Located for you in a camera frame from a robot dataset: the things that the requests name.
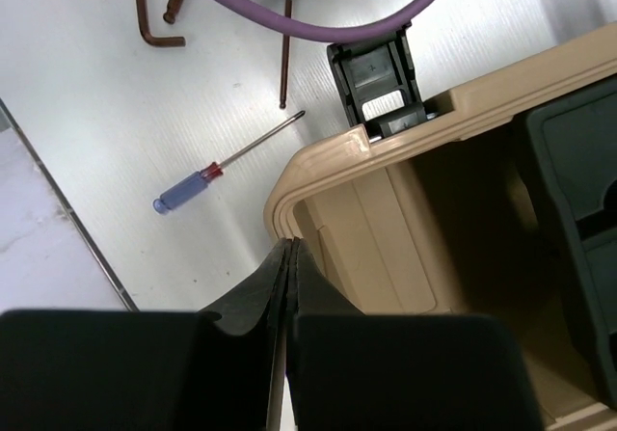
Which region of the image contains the black toolbox inner tray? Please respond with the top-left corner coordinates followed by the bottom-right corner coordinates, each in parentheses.
top-left (512, 76), bottom-right (616, 407)

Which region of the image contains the small brown hex key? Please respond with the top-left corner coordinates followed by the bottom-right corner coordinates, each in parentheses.
top-left (163, 0), bottom-right (184, 24)

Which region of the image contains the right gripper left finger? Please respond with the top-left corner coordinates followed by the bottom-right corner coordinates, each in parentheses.
top-left (1, 239), bottom-right (293, 430)

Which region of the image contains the black toolbox latch near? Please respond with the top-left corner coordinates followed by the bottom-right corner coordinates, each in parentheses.
top-left (327, 23), bottom-right (428, 140)

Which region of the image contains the tan plastic toolbox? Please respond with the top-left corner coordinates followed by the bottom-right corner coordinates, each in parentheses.
top-left (264, 24), bottom-right (616, 430)

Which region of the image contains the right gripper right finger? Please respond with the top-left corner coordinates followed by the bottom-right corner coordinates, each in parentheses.
top-left (286, 239), bottom-right (544, 430)

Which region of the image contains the blue red handled screwdriver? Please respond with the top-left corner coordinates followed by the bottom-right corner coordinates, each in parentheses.
top-left (152, 110), bottom-right (306, 215)

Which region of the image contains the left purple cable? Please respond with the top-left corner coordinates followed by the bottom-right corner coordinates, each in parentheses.
top-left (166, 0), bottom-right (459, 44)

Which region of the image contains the long brown hex key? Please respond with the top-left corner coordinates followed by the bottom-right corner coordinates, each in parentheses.
top-left (279, 0), bottom-right (293, 110)

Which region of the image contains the large brown hex key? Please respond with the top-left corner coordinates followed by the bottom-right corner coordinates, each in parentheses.
top-left (131, 0), bottom-right (187, 47)

